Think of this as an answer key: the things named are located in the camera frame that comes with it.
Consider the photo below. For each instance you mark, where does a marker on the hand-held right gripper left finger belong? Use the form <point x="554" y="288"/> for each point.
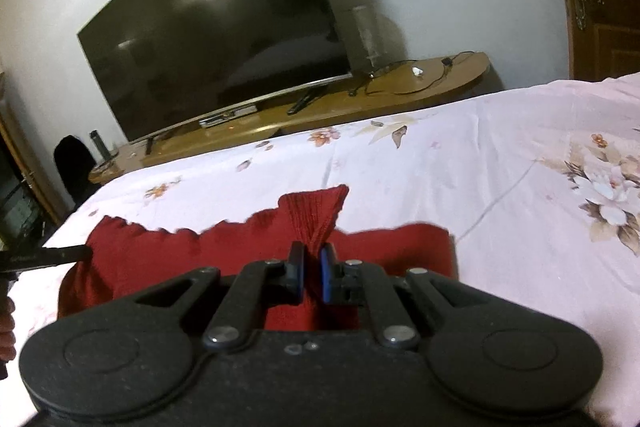
<point x="299" y="269"/>

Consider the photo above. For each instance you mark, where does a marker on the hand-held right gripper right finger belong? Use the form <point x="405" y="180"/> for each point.
<point x="327" y="272"/>

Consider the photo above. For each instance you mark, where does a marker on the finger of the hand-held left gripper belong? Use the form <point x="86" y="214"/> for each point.
<point x="72" y="253"/>

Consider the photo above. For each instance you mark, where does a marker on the red beaded sweater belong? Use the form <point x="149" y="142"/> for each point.
<point x="150" y="257"/>

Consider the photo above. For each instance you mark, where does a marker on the person's left hand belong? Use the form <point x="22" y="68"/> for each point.
<point x="6" y="327"/>

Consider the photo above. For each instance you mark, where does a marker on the dark glass cabinet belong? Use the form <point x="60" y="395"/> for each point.
<point x="22" y="197"/>

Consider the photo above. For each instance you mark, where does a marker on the black chair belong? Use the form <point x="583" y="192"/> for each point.
<point x="75" y="167"/>

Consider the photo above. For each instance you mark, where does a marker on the dark upright remote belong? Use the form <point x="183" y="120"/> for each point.
<point x="98" y="146"/>

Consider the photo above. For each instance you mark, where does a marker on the wooden television stand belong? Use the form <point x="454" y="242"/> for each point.
<point x="350" y="107"/>

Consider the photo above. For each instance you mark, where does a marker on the silver set-top box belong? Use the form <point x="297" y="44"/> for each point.
<point x="227" y="116"/>

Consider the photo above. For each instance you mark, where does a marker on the pink floral bed cover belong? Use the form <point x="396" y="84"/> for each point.
<point x="500" y="167"/>

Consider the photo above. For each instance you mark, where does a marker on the small white object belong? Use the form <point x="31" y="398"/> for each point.
<point x="416" y="70"/>

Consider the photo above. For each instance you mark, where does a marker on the clear glass vase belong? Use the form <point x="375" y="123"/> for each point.
<point x="366" y="37"/>

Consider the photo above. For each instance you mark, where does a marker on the black flat screen television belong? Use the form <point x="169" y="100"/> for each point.
<point x="210" y="27"/>

